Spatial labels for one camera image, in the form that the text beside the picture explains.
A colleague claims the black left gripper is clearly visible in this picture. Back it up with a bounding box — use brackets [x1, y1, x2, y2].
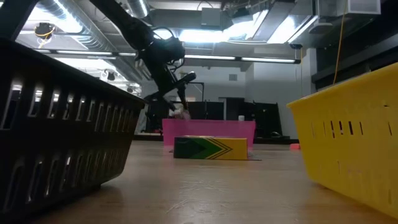
[144, 57, 197, 112]

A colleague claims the green yellow crayon box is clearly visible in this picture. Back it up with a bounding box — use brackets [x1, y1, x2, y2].
[173, 135, 249, 161]

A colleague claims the pink translucent bin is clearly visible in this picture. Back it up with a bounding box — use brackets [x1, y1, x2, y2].
[162, 119, 256, 147]

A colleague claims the long ceiling light bar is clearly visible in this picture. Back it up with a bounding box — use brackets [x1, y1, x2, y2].
[33, 48, 302, 65]

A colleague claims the black partition cabinet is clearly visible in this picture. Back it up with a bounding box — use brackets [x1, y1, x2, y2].
[186, 97, 283, 138]

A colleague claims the black plastic slotted basket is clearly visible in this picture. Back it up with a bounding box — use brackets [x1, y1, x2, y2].
[0, 37, 147, 224]

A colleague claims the yellow plastic slotted basket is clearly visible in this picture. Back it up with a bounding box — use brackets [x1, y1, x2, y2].
[286, 62, 398, 220]

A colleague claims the black gantry frame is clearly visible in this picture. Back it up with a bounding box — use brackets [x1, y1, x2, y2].
[186, 81, 205, 102]

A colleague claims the silver ventilation duct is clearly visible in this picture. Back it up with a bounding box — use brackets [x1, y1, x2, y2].
[39, 0, 150, 82]

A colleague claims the yellow hanging cable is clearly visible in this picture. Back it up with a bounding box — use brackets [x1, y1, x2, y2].
[332, 0, 348, 85]

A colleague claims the black rig frame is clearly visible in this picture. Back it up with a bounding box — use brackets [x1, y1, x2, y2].
[0, 0, 40, 41]

